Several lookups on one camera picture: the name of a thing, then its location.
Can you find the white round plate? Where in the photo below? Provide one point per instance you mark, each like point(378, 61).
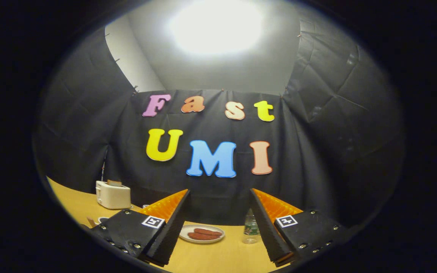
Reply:
point(184, 231)

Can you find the clear plastic water bottle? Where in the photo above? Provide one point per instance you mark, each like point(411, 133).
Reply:
point(251, 232)

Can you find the toast slice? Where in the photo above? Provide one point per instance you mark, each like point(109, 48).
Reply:
point(114, 183)

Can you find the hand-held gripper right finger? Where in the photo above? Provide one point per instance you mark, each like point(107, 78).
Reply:
point(269, 231)

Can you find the red sausage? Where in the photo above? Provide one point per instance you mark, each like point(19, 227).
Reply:
point(209, 231)
point(203, 236)

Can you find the wooden table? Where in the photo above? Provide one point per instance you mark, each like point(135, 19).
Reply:
point(222, 258)

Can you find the cream toaster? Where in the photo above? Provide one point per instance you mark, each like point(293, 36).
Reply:
point(112, 197)

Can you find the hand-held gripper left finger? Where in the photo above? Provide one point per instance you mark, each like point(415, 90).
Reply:
point(169, 231)

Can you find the bright ceiling light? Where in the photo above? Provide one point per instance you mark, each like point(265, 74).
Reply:
point(216, 26)

